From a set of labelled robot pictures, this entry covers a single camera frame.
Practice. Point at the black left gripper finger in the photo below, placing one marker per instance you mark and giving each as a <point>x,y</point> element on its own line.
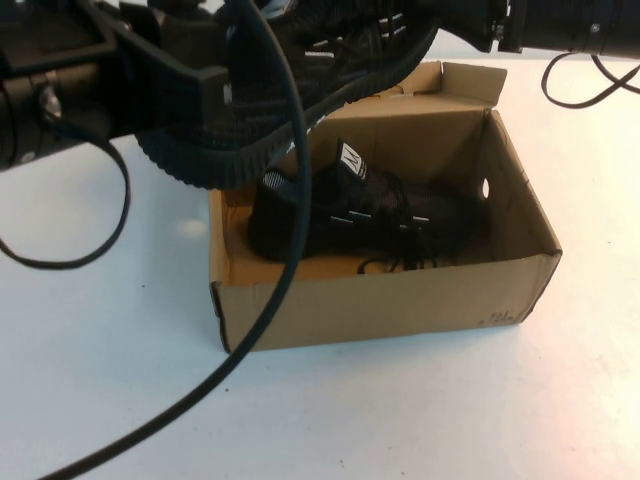
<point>175,14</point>
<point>190,87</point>

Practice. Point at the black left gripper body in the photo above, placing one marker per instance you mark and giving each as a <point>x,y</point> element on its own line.
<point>135,115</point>

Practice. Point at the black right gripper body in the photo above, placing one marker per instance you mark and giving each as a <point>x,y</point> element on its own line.
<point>465,20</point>

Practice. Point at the black sneaker white tongue label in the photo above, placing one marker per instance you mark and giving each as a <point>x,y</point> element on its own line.
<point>280,220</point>
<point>240,130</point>

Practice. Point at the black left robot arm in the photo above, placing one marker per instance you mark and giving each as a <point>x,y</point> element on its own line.
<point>50,130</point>

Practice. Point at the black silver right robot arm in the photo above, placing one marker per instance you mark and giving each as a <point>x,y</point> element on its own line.
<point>575,25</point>

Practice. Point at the brown cardboard shoe box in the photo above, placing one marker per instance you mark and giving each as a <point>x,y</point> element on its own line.
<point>400,310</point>

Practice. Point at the black left camera bracket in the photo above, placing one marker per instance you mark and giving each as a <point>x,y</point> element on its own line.
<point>60,50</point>

